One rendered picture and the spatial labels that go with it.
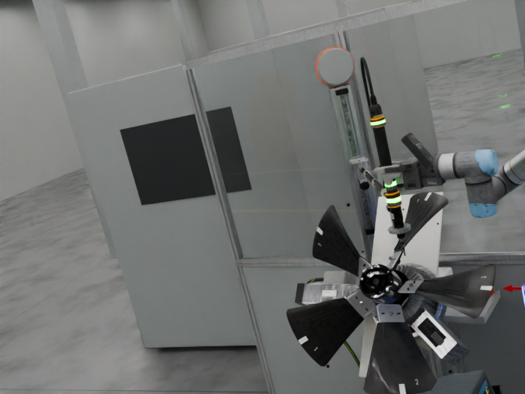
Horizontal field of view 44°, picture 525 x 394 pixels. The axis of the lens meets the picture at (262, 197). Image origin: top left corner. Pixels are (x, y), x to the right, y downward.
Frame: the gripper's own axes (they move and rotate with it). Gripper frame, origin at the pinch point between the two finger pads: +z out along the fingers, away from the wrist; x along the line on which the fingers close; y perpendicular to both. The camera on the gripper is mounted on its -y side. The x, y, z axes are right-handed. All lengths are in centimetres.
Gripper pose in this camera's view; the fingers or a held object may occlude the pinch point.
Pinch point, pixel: (378, 166)
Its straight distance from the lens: 205.0
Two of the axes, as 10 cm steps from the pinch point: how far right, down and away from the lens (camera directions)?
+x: 5.3, -3.1, 7.9
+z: -8.1, 0.7, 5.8
